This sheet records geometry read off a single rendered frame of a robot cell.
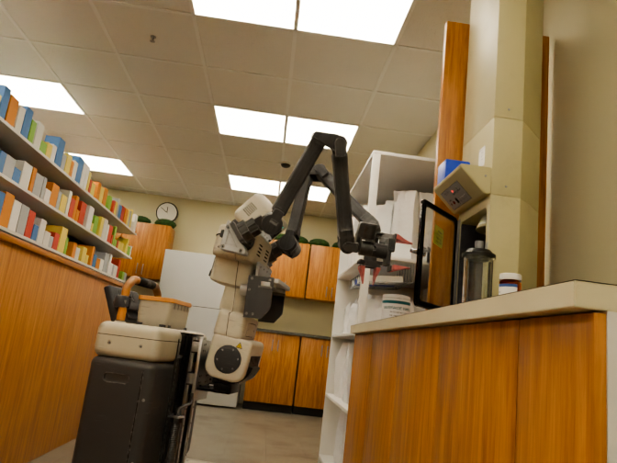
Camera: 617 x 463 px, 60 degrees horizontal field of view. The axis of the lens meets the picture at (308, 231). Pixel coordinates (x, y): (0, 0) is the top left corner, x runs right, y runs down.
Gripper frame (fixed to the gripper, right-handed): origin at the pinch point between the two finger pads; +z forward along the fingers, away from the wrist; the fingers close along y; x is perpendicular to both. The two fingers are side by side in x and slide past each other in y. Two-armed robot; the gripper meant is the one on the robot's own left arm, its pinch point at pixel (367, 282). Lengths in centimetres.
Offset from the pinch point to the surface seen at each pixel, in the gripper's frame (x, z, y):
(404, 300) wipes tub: 18.8, 3.8, 21.1
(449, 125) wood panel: -9, -72, 28
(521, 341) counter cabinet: -128, 24, 6
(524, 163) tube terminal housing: -44, -45, 46
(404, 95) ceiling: 124, -154, 37
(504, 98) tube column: -46, -69, 37
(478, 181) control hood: -46, -35, 28
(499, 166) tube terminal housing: -46, -42, 36
